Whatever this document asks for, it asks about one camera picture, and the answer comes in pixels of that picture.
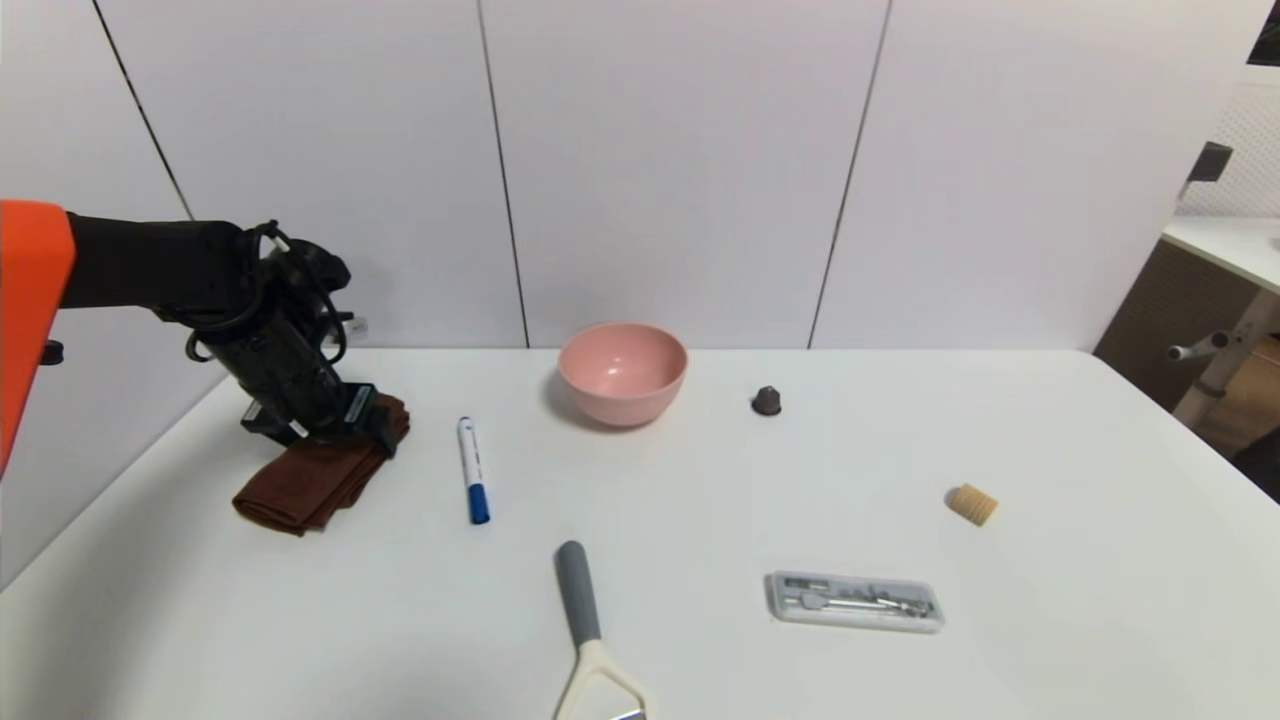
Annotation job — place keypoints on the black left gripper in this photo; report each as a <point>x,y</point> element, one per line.
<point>357,405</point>

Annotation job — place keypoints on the brown cloth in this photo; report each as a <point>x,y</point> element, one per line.
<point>310,485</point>

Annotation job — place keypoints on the pink bowl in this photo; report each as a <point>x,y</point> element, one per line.
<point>622,385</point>

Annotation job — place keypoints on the white marker with blue cap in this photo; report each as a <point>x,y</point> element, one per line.
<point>471,465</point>

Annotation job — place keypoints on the small dark grey cap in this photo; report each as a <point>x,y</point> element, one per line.
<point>766,402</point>

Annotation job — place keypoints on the clear plastic compass case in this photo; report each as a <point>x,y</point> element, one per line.
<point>853,601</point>

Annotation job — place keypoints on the tan cork stopper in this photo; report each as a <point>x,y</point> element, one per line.
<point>972,504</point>

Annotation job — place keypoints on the brown desk side panel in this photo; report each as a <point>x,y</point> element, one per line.
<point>1160,320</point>

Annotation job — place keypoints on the white desk leg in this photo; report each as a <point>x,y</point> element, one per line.
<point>1225,365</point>

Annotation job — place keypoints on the white side desk top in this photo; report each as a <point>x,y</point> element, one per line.
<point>1225,250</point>

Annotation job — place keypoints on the white pegboard panel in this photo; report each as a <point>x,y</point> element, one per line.
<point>1250,140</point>

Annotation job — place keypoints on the dark grey pegboard bracket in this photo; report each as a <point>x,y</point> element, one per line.
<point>1208,162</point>

